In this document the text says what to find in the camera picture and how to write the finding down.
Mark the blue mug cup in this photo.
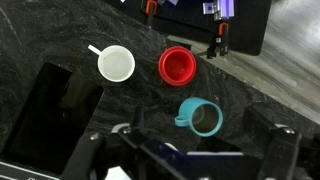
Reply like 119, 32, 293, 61
174, 97, 223, 137

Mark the red plastic cup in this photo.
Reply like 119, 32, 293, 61
158, 46, 196, 86

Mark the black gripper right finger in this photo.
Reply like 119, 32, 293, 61
258, 127, 301, 180

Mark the white plastic cup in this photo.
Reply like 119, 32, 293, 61
88, 45, 135, 83

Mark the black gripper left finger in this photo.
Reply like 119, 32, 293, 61
60, 132, 105, 180

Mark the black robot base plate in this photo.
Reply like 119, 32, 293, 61
104, 0, 272, 56

